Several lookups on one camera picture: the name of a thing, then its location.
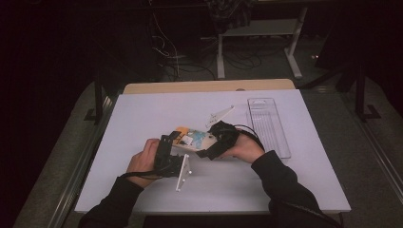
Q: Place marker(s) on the person's left hand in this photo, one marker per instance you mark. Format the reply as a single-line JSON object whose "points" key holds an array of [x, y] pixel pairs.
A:
{"points": [[142, 161]]}

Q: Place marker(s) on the person's right hand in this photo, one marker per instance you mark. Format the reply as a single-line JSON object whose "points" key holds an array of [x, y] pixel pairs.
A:
{"points": [[245, 148]]}

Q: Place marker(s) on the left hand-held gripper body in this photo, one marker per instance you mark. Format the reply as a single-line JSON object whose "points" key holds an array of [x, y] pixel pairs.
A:
{"points": [[168, 164]]}

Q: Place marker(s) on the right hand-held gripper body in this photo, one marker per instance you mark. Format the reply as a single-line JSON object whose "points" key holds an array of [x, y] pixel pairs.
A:
{"points": [[226, 136]]}

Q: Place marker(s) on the grey metal rail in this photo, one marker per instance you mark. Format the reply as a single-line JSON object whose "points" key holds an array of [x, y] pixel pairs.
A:
{"points": [[385, 171], [79, 177]]}

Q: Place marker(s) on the white metal table frame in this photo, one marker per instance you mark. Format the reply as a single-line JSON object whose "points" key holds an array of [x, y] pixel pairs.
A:
{"points": [[263, 28]]}

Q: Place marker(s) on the clear plastic box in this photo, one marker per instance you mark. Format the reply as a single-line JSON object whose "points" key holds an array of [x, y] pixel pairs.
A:
{"points": [[269, 126]]}

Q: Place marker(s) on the black metal stand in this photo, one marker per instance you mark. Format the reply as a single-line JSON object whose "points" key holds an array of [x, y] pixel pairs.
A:
{"points": [[99, 101], [360, 95]]}

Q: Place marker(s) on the dark checked cloth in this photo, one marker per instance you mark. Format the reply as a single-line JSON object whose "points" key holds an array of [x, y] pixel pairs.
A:
{"points": [[231, 12]]}

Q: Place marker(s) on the colourful packet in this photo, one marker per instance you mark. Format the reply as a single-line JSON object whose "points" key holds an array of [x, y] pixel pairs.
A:
{"points": [[195, 141]]}

